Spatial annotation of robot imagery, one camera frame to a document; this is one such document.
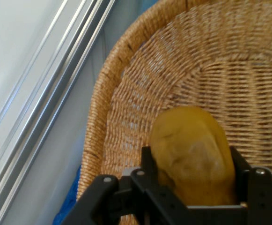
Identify aluminium frame rail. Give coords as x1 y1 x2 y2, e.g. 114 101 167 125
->
0 0 117 225

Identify yellow potato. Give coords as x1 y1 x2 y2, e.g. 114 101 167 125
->
149 105 238 207

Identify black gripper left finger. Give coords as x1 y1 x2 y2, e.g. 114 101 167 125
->
60 146 191 225

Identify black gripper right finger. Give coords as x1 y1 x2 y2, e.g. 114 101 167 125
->
230 146 272 225

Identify woven wicker basket with handle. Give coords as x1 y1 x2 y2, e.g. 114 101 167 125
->
76 0 272 225

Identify blue cloth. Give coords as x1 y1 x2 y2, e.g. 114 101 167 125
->
53 164 86 225

